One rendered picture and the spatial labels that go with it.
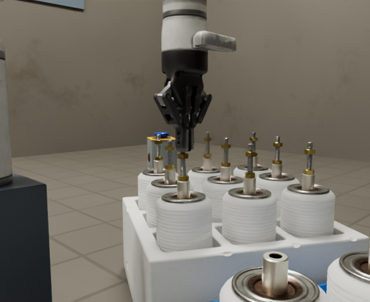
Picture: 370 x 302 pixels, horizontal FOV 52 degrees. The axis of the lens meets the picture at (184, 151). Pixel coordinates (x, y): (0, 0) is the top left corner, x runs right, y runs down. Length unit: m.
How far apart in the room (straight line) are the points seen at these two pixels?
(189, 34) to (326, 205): 0.37
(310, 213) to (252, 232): 0.11
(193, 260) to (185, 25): 0.36
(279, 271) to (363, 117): 2.58
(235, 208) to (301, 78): 2.50
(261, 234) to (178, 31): 0.36
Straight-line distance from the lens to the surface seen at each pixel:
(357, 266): 0.42
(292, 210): 0.71
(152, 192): 0.73
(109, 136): 3.42
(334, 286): 0.41
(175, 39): 0.60
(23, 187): 0.55
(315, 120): 3.03
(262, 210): 0.65
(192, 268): 0.60
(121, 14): 3.57
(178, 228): 0.61
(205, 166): 0.89
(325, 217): 0.72
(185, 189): 0.63
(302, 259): 0.68
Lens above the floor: 0.41
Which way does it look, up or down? 8 degrees down
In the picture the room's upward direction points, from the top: straight up
